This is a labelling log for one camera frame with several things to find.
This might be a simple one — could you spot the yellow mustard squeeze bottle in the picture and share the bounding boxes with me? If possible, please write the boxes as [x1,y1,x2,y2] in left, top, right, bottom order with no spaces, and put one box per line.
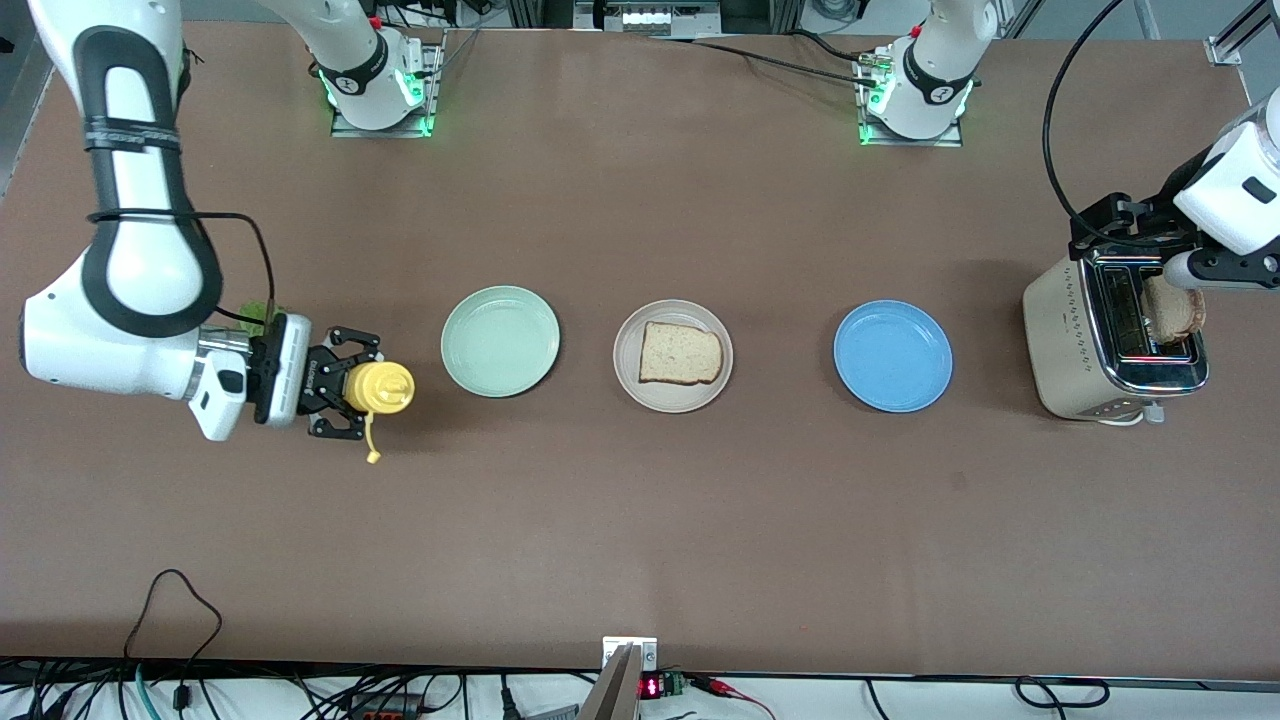
[343,360,416,465]

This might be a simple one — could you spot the toasted bread slice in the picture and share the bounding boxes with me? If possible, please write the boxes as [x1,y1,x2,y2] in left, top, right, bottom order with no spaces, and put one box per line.
[1143,275,1208,347]
[638,321,724,386]

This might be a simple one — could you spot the green lettuce leaf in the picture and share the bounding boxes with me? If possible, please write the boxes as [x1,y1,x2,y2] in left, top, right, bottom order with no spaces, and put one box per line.
[235,300,288,337]

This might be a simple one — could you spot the mint green plate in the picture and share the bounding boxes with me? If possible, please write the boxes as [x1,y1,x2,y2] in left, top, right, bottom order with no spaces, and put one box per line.
[441,286,561,399]

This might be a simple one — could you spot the blue plate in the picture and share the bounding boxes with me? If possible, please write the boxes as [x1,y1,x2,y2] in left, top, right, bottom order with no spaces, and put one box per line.
[833,300,954,414]

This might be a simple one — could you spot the beige plate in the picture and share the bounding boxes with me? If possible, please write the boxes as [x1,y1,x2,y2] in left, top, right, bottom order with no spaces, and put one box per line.
[613,299,734,414]

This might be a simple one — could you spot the cream and chrome toaster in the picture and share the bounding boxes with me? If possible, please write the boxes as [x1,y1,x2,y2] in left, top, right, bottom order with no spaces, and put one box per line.
[1022,250,1211,428]

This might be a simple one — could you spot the black box with white lights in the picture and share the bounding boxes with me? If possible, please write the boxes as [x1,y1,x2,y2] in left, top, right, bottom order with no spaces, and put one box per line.
[572,0,723,33]

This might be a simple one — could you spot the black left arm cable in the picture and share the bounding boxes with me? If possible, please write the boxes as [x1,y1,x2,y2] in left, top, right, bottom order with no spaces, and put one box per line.
[1043,0,1126,226]

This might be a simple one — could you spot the aluminium frame profile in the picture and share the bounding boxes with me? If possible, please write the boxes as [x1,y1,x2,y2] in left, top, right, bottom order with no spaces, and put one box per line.
[1205,0,1280,69]

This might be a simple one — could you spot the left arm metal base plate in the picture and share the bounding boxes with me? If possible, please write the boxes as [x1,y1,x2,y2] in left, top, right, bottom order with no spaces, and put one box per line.
[856,48,967,149]

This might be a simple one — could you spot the thin black looped cable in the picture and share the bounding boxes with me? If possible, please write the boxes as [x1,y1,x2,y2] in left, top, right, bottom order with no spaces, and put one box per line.
[122,568,224,713]

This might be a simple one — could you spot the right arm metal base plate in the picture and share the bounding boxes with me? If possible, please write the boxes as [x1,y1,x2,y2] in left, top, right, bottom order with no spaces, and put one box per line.
[330,28,447,139]

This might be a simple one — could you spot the thin grey cable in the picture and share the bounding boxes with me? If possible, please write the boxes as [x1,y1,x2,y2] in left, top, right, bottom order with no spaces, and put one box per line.
[425,25,486,81]

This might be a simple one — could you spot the short black table cable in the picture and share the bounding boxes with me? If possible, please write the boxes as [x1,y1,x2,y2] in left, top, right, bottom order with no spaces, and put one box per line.
[785,28,881,66]

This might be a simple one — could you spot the long black table cable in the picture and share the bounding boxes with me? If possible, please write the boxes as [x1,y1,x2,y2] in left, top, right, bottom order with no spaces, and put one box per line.
[648,35,886,91]

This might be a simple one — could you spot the grey camera pole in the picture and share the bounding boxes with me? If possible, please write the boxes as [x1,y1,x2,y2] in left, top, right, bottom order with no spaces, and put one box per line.
[578,645,643,720]

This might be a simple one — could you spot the small metal mounting bracket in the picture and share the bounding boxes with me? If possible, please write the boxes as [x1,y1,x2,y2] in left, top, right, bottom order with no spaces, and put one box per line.
[602,636,659,671]

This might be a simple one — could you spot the red clip wires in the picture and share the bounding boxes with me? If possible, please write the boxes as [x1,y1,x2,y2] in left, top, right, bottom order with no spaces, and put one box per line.
[688,675,776,720]

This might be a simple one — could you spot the black oval cable loop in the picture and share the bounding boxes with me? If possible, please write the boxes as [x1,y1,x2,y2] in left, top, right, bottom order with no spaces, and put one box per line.
[1015,677,1111,709]

